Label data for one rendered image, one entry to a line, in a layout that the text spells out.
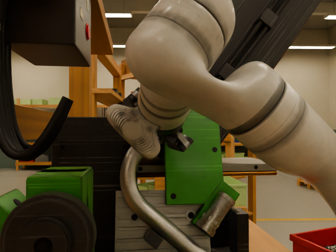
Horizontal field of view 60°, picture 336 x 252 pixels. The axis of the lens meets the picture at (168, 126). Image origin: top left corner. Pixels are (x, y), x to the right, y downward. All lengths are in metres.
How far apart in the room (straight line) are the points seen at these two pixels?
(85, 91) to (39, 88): 9.09
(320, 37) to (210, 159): 10.86
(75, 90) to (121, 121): 0.99
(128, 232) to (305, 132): 0.40
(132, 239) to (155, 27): 0.43
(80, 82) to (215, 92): 1.17
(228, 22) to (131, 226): 0.43
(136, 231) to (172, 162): 0.14
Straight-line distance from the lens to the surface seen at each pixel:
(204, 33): 0.24
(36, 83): 10.51
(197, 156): 0.58
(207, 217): 0.54
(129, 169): 0.53
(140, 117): 0.39
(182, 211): 0.59
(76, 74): 1.38
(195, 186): 0.57
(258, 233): 0.97
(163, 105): 0.32
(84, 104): 1.36
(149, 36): 0.23
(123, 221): 0.58
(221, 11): 0.25
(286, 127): 0.27
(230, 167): 0.73
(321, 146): 0.30
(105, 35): 0.95
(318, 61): 11.14
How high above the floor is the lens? 1.21
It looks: 1 degrees up
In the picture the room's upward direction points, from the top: straight up
